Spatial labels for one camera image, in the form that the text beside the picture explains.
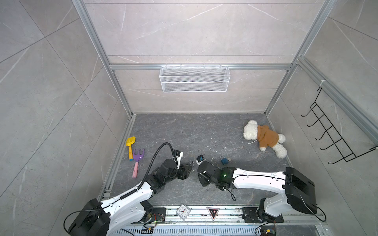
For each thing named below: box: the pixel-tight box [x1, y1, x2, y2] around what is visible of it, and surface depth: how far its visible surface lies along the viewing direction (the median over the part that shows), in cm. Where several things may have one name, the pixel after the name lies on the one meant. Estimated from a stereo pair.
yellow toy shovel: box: [126, 136, 136, 161], surface depth 100 cm
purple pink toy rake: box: [131, 148, 145, 179], surface depth 95 cm
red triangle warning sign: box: [206, 206, 221, 222], surface depth 76 cm
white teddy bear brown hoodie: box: [243, 119, 288, 159], surface depth 99 cm
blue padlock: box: [219, 155, 229, 165], surface depth 95 cm
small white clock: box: [176, 203, 191, 221], surface depth 75 cm
